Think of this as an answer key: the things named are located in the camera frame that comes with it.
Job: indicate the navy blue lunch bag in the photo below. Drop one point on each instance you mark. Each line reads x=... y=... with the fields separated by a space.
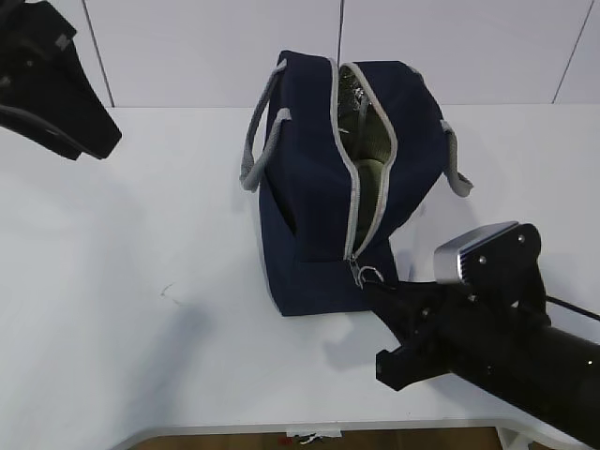
x=309 y=189

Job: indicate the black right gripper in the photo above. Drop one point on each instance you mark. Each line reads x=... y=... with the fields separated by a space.
x=469 y=329

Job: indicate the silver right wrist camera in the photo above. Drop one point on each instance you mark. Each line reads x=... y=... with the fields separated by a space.
x=449 y=259

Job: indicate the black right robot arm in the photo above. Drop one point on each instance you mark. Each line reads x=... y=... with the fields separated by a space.
x=555 y=377

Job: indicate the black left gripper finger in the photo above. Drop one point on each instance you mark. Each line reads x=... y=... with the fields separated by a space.
x=46 y=96

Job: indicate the green lid glass food container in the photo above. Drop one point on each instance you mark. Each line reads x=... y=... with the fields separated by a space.
x=366 y=142

